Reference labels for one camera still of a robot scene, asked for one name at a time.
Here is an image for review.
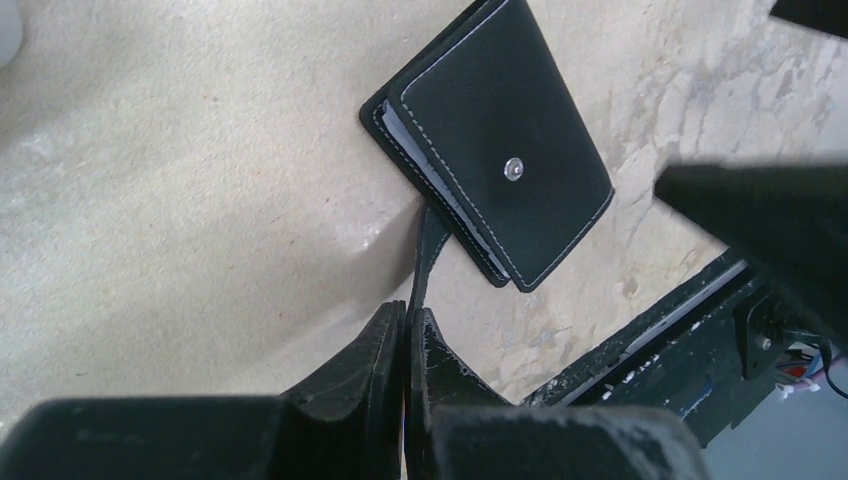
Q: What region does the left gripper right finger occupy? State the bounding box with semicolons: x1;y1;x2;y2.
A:
405;308;709;479

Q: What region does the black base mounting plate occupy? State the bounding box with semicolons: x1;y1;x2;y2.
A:
522;251;836;446

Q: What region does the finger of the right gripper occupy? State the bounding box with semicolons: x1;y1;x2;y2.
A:
654;163;847;350

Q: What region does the black leather card holder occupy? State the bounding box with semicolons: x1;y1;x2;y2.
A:
359;1;614;310

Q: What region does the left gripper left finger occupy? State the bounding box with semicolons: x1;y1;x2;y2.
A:
1;301;405;479

